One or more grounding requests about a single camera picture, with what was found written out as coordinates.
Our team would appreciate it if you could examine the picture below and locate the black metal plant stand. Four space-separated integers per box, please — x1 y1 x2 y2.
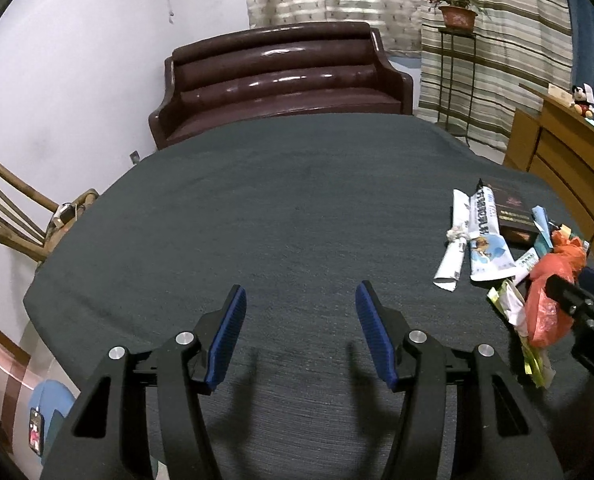
437 26 478 146

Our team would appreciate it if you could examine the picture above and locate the wooden chair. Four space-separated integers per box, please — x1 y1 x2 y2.
0 163 99 266

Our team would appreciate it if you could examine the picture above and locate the orange plastic bag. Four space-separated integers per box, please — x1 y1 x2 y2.
525 230 588 348

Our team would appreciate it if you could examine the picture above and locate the wooden sideboard cabinet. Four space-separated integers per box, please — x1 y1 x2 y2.
503 84 594 256

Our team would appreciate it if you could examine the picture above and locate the light blue toothpaste box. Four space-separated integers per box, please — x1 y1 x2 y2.
531 206 554 258

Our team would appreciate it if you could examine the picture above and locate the blue stool under table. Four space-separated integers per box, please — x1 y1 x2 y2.
28 379 74 460

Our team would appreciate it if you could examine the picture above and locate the Mickey Mouse plush toy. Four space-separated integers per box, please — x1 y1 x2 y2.
570 84 594 119

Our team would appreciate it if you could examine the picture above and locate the dark cigarette carton box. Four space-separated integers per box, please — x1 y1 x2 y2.
478 179 539 247

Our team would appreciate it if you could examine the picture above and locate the potted green plant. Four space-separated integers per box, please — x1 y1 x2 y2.
425 0 482 34

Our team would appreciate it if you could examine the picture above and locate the white green small tube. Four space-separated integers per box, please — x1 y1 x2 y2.
513 247 540 285

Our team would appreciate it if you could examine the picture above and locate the white blue milk powder sachet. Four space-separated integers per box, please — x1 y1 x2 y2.
468 185 516 282

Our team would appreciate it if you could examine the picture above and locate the dark grey tablecloth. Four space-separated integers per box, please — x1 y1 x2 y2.
24 114 572 479

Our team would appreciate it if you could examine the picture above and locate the small cardboard box on sideboard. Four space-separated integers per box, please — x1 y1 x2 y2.
547 84 576 108

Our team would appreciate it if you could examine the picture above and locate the dark brown leather sofa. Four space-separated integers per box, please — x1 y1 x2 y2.
148 22 414 150

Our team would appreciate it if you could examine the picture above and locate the green white wrapper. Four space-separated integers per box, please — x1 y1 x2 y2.
487 278 556 389

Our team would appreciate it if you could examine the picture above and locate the striped beige curtain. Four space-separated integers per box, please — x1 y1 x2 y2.
417 0 574 151

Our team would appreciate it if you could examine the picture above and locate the knotted white paper roll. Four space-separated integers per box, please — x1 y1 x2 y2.
434 190 470 292

